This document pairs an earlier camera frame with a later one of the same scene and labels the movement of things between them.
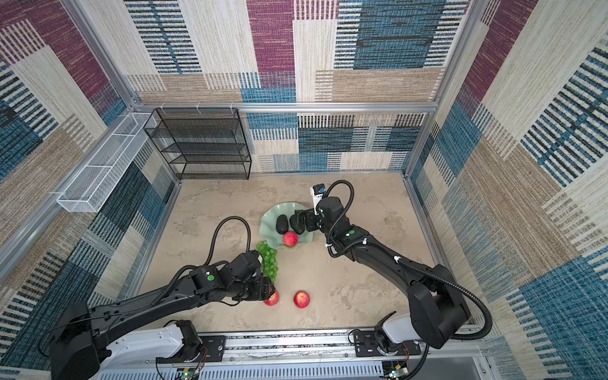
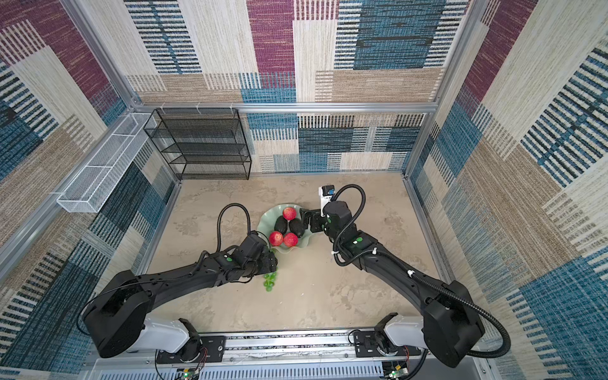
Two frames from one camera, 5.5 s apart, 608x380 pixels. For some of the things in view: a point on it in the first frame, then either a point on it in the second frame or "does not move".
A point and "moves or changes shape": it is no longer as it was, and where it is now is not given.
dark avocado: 282,224 does not move
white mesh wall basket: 92,186 does not move
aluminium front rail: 454,355 does not move
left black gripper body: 257,289 → 265,264
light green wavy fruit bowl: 267,226 does not move
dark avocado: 298,221 does not move
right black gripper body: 313,221 does not move
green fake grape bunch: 269,260 moves or changes shape
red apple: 302,299 → 289,213
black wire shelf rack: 202,143 does not move
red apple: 290,238 does not move
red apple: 273,300 → 275,238
